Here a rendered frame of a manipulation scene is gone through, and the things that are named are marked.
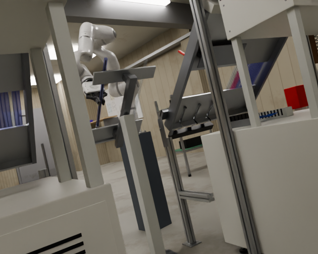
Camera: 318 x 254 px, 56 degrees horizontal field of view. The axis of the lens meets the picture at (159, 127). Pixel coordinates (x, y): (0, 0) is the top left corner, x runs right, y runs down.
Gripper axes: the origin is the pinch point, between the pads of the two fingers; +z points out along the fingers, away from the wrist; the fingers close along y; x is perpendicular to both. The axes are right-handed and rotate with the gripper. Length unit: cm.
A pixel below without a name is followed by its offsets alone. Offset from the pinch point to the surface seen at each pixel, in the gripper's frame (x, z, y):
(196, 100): 2, 11, 57
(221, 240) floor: 56, 73, 49
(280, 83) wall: 123, -123, 380
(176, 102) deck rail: -1.6, 13.4, 39.1
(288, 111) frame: -21, 56, 72
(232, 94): 3, 11, 88
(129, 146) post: 14.6, 22.4, 8.1
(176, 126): 17, 14, 45
